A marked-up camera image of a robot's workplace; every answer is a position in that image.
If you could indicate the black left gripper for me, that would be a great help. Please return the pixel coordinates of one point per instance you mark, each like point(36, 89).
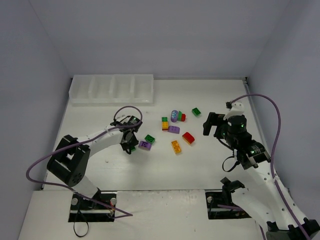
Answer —
point(128, 144)

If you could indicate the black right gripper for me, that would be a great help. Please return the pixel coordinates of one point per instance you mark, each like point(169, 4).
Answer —
point(215, 124)

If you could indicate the purple lego brick front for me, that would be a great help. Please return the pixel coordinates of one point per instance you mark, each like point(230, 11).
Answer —
point(144, 145)

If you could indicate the purple lego brick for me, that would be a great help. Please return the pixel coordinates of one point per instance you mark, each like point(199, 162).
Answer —
point(173, 129)
point(144, 145)

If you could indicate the orange lego brick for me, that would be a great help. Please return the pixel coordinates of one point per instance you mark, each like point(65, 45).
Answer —
point(176, 147)

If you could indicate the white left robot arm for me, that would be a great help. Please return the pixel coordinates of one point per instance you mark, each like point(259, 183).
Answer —
point(70, 165)

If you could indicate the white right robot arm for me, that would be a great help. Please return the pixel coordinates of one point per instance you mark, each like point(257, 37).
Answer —
point(261, 195)

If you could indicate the red yellow lego brick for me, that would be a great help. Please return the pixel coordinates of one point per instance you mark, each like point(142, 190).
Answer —
point(189, 138)

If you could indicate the purple flower lego piece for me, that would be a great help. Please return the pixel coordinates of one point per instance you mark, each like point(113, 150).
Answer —
point(174, 116)

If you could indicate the purple lego brick center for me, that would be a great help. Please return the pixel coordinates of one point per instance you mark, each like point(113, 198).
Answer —
point(173, 129)

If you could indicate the green yellow red lego stack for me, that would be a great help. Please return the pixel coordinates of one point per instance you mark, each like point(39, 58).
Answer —
point(164, 124)

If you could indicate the clear plastic compartment tray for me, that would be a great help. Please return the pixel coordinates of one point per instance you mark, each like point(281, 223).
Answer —
point(111, 89)

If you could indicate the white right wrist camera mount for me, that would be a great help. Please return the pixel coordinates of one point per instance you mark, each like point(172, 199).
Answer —
point(234, 109)

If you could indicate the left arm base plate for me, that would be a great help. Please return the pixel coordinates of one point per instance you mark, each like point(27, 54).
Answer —
point(84, 211)

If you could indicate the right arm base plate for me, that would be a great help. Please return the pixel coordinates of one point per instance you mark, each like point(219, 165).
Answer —
point(219, 209)

